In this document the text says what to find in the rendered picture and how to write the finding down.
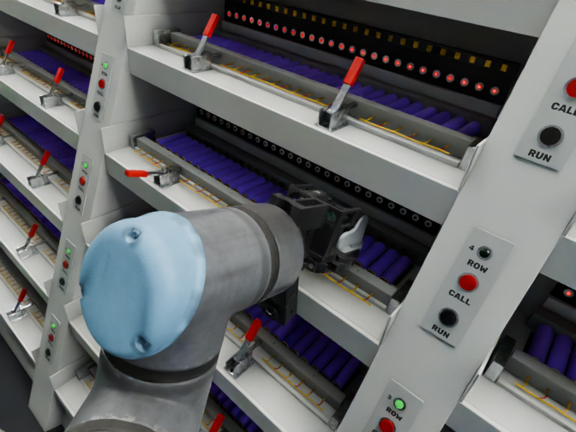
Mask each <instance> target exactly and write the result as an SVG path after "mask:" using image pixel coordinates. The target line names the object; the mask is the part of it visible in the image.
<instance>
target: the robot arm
mask: <svg viewBox="0 0 576 432"><path fill-rule="evenodd" d="M313 187H314V184H296V185H290V187H289V189H288V192H287V195H286V196H284V195H282V194H280V193H274V194H271V197H270V200H269V202H268V203H254V204H246V205H237V206H230V207H217V208H209V209H202V210H194V211H185V212H177V213H172V212H166V211H158V212H152V213H147V214H144V215H142V216H140V217H137V218H132V219H123V220H119V221H118V222H115V223H113V224H111V225H109V226H107V227H106V228H104V230H102V231H101V232H100V233H99V234H98V235H97V236H96V238H94V240H93V241H92V243H91V244H90V246H89V248H88V249H87V252H86V254H85V257H84V260H83V262H82V265H81V274H80V283H79V286H80V287H81V295H82V298H80V302H81V311H82V314H83V317H84V320H85V322H86V324H87V328H88V330H89V332H90V334H92V336H93V338H94V339H95V341H96V342H97V343H98V344H99V346H100V347H101V348H100V354H99V362H98V368H97V373H96V378H95V381H94V384H93V387H92V389H91V391H90V394H88V396H87V398H86V399H85V401H84V402H83V404H82V405H81V407H80V409H79V410H78V412H76V414H75V416H74V417H73V419H72V420H71V422H70V423H69V425H68V427H67V428H66V430H64V432H201V420H202V417H203V413H204V410H205V407H206V403H207V398H208V394H209V391H210V388H211V385H212V381H213V376H214V372H215V369H216V366H217V362H218V359H219V353H220V349H221V347H222V344H223V341H224V337H225V331H226V328H227V324H228V321H229V320H230V318H231V316H232V315H234V314H236V313H237V312H239V311H241V310H244V309H246V308H248V307H250V306H252V305H254V304H256V303H258V307H259V308H260V309H261V310H262V311H263V313H264V314H266V316H268V317H269V318H270V319H273V320H274V321H277V322H278V323H279V324H281V325H282V326H284V325H285V324H286V323H287V322H288V321H289V320H290V319H291V318H292V317H293V316H294V315H295V314H296V313H297V294H298V280H299V274H300V272H301V271H302V270H304V268H306V269H308V270H309V271H310V272H312V273H327V272H329V271H332V272H333V273H336V272H338V271H346V270H349V269H351V268H352V266H353V264H354V263H355V261H356V259H357V257H358V254H359V252H360V250H361V248H362V246H363V234H364V232H365V229H366V225H367V223H368V220H369V218H368V216H367V215H364V216H362V217H361V218H360V220H358V222H357V223H356V225H355V226H354V224H355V222H356V219H357V216H358V214H359V212H360V210H361V208H360V207H356V208H351V209H345V208H343V207H341V206H340V205H339V204H337V203H335V202H334V201H332V197H330V194H328V193H326V192H324V191H322V190H320V189H313ZM302 188H306V190H301V189H302ZM296 193H297V194H298V195H297V198H294V197H295V194H296ZM348 213H353V214H352V216H351V219H350V221H349V223H348V224H346V223H347V221H348V217H346V215H347V214H348ZM350 226H354V227H353V229H352V230H350V231H347V232H345V233H343V230H344V228H347V227H350ZM341 233H343V234H342V235H341ZM340 235H341V236H340Z"/></svg>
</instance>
